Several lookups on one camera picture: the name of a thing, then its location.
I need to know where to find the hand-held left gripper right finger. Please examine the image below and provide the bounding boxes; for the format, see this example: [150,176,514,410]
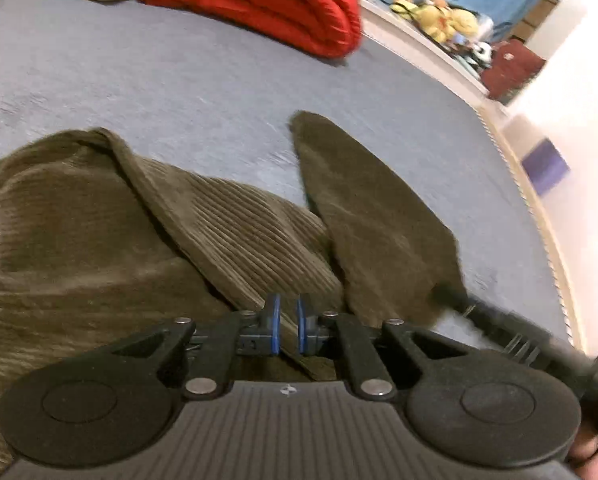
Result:
[295,294,470,402]

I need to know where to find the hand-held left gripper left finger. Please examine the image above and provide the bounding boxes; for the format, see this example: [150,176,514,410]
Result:
[101,294,281,402]

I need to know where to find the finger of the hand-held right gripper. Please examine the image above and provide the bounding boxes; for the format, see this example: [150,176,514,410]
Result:
[431,284,478,317]

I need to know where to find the olive corduroy pants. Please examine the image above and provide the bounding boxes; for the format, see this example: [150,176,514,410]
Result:
[0,110,467,480]

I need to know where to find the person's right hand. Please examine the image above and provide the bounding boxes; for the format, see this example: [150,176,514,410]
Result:
[568,421,598,480]

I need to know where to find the purple box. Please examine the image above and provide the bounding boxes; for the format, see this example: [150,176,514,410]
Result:
[520,138,571,197]

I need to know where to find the maroon suitcase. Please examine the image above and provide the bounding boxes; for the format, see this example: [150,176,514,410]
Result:
[480,39,547,102]

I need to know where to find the grey-blue bed mattress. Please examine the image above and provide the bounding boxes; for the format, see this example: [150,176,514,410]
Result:
[0,0,580,356]

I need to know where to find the small white and black plush toy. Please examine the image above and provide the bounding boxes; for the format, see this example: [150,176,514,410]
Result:
[470,41,495,67]

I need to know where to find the large yellow plush toy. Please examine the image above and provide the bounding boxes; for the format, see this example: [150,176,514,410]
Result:
[418,0,481,44]

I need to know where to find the yellow and black plush toy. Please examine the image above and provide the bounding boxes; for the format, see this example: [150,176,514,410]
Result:
[389,0,423,22]

